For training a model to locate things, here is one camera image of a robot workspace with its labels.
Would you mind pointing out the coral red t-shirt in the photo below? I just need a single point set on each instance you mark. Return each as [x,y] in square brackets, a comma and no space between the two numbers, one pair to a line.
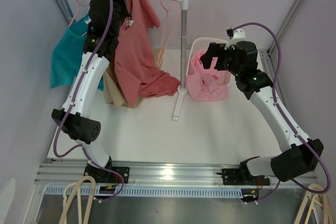
[134,64]

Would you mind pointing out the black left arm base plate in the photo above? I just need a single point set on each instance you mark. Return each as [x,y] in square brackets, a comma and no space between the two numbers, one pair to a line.
[102,176]

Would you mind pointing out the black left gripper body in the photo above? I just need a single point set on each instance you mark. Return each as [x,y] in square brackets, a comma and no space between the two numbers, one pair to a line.
[121,10]

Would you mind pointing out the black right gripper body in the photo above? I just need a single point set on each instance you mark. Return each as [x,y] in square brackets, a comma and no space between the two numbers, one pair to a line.
[226,62]

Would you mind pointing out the tan t-shirt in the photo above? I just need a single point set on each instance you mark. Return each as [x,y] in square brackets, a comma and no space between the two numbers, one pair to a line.
[112,90]

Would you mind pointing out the beige wooden hangers right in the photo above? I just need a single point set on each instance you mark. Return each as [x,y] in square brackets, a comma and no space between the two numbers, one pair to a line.
[314,204]

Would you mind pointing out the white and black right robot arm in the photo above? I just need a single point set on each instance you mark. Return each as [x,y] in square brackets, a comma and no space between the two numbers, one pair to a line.
[298,150]

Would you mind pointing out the aluminium mounting rail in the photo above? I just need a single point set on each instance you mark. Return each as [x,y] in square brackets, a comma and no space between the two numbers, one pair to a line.
[140,173]

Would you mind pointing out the white perforated plastic basket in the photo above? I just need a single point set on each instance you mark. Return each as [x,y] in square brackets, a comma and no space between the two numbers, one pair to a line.
[203,43]

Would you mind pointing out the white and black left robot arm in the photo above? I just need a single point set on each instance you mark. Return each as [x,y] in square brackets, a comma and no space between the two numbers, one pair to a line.
[73,119]

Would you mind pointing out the teal t-shirt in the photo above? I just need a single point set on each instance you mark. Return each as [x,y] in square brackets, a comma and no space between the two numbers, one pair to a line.
[67,55]

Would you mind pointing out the pink hanger at rack end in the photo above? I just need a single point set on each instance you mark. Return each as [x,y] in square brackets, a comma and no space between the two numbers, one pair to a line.
[80,5]

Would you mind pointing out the pink wire hanger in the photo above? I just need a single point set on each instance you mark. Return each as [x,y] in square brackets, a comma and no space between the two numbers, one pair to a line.
[167,32]

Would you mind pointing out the white slotted cable duct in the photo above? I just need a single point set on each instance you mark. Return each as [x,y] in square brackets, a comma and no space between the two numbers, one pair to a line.
[177,192]

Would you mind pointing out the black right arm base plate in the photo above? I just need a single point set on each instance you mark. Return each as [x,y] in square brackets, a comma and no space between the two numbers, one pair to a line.
[241,176]

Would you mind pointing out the pink t-shirt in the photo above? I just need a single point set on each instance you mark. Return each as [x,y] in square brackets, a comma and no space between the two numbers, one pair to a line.
[206,84]

